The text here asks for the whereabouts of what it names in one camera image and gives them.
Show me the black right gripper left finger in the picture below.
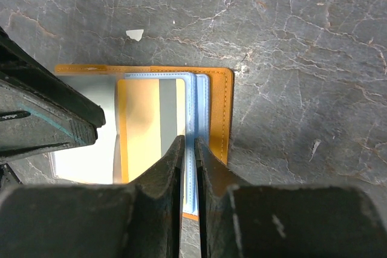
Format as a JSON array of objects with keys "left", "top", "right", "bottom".
[{"left": 1, "top": 136, "right": 185, "bottom": 257}]

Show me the yellow leather card holder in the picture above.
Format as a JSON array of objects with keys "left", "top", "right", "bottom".
[{"left": 50, "top": 65, "right": 233, "bottom": 219}]

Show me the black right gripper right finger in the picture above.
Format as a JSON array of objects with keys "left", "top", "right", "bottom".
[{"left": 195, "top": 139, "right": 386, "bottom": 257}]

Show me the white paper scrap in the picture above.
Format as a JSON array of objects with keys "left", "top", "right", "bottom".
[{"left": 126, "top": 29, "right": 144, "bottom": 42}]

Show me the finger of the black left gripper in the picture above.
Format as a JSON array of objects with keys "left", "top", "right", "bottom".
[
  {"left": 1, "top": 29, "right": 105, "bottom": 128},
  {"left": 1, "top": 78, "right": 97, "bottom": 163}
]

